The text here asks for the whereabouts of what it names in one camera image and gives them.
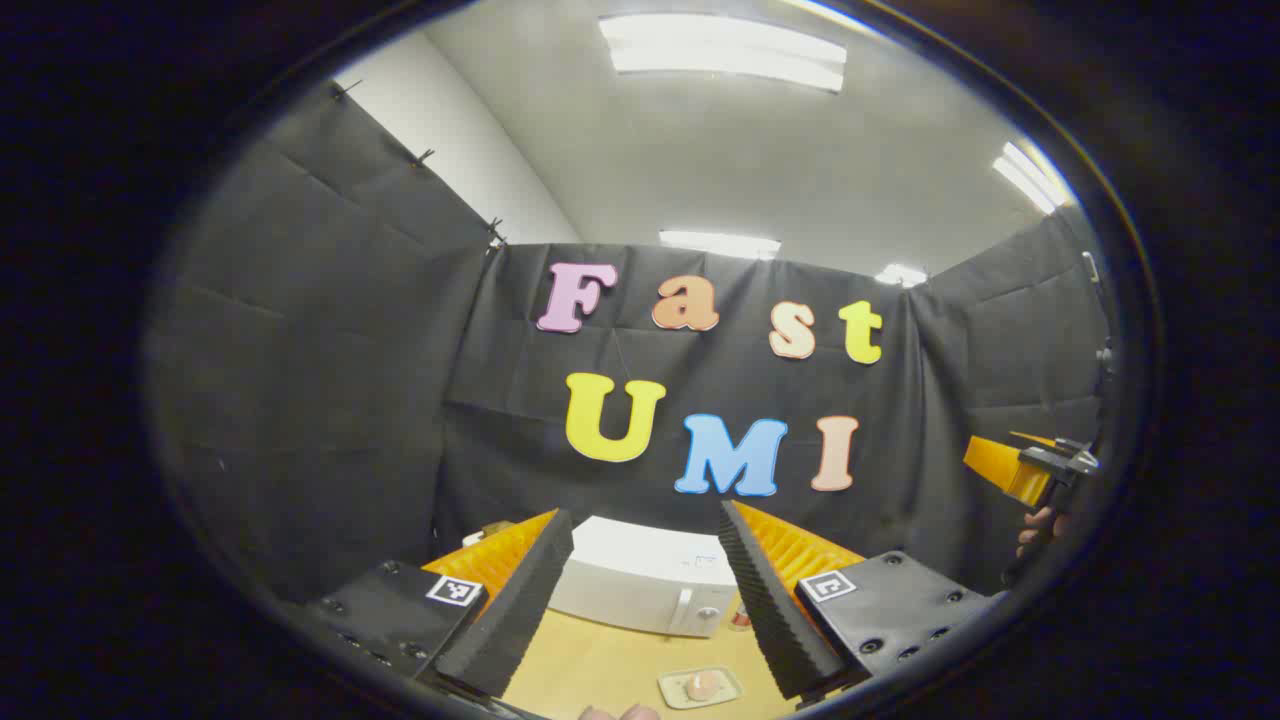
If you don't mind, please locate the black backdrop cloth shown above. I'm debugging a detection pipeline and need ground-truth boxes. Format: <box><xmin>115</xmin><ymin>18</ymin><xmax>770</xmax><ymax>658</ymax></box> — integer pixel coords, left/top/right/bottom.
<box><xmin>145</xmin><ymin>80</ymin><xmax>1116</xmax><ymax>606</ymax></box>

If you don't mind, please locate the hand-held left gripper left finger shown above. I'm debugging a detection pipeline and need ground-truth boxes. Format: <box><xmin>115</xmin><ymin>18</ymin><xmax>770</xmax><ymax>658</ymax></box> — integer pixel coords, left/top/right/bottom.
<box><xmin>290</xmin><ymin>508</ymin><xmax>576</xmax><ymax>701</ymax></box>

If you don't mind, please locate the white square plate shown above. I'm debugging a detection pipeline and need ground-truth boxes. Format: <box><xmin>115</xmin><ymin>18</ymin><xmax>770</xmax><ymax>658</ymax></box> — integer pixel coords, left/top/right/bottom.
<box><xmin>657</xmin><ymin>666</ymin><xmax>744</xmax><ymax>711</ymax></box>

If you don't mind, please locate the white microwave oven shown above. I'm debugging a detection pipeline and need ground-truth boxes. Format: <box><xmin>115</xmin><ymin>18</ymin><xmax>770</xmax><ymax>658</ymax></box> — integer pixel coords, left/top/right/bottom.
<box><xmin>548</xmin><ymin>516</ymin><xmax>741</xmax><ymax>639</ymax></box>

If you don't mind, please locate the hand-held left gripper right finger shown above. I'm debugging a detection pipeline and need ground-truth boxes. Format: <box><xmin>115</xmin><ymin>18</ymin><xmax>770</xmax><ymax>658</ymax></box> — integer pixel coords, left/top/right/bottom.
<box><xmin>717</xmin><ymin>499</ymin><xmax>1006</xmax><ymax>706</ymax></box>

